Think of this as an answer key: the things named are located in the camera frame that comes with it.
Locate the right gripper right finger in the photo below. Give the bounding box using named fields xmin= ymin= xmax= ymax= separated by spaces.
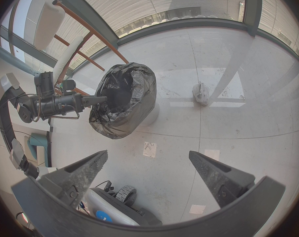
xmin=188 ymin=151 xmax=256 ymax=210

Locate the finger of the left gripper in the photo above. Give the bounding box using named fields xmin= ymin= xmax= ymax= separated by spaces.
xmin=83 ymin=96 xmax=107 ymax=107

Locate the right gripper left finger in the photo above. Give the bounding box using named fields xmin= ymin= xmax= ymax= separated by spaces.
xmin=38 ymin=150 xmax=108 ymax=208

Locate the black plastic bag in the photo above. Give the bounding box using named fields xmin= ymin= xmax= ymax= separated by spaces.
xmin=89 ymin=62 xmax=157 ymax=140

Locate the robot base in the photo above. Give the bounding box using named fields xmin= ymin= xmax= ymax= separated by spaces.
xmin=78 ymin=180 xmax=163 ymax=228

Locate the white trash bin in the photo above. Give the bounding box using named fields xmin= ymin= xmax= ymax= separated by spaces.
xmin=139 ymin=102 xmax=161 ymax=126

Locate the teal and white box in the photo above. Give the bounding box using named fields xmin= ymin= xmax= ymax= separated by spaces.
xmin=25 ymin=132 xmax=51 ymax=168

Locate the wooden chair with white cushions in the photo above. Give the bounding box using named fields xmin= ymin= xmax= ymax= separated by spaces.
xmin=34 ymin=0 xmax=127 ymax=96

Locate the crumpled clear plastic wrapper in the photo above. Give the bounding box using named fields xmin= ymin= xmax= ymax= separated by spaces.
xmin=192 ymin=81 xmax=209 ymax=106

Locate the window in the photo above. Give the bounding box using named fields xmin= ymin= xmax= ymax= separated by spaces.
xmin=0 ymin=0 xmax=299 ymax=77

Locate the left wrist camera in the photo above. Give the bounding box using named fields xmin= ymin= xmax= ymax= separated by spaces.
xmin=61 ymin=80 xmax=77 ymax=95

